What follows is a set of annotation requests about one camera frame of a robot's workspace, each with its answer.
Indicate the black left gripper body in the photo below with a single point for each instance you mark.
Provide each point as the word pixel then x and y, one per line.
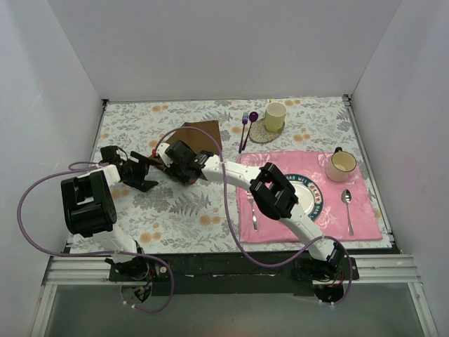
pixel 139 170

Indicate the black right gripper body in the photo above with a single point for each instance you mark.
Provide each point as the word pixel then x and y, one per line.
pixel 174 166

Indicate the brown cloth napkin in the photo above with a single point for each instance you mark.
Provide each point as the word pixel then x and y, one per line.
pixel 189 141

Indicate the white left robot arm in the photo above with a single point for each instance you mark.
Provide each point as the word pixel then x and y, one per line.
pixel 90 211

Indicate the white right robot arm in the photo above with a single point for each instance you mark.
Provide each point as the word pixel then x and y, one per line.
pixel 272 192

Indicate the floral tablecloth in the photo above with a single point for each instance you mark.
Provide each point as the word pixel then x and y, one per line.
pixel 173 218

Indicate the silver metal fork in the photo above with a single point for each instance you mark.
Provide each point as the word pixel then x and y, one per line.
pixel 252 207

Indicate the purple plastic fork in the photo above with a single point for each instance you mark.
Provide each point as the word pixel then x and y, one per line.
pixel 244 121

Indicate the speckled round coaster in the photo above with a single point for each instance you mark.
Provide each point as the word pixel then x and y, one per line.
pixel 259 134

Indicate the purple plastic spoon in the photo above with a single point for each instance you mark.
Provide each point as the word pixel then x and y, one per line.
pixel 253 117

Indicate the pale yellow cup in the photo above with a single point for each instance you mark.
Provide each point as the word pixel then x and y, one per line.
pixel 275 113

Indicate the white plate green rim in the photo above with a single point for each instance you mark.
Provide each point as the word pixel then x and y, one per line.
pixel 309 194

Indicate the cream mug dark rim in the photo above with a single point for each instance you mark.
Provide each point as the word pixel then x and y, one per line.
pixel 340 165

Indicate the silver metal spoon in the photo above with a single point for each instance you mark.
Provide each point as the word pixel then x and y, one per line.
pixel 346 198

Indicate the pink floral placemat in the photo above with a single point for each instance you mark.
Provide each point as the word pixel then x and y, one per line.
pixel 333 218

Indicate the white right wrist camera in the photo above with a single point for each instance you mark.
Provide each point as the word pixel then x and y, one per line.
pixel 160 156

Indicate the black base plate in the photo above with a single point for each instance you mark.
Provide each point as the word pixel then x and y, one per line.
pixel 232 273

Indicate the aluminium front rail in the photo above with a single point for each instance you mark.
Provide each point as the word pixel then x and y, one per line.
pixel 372 269

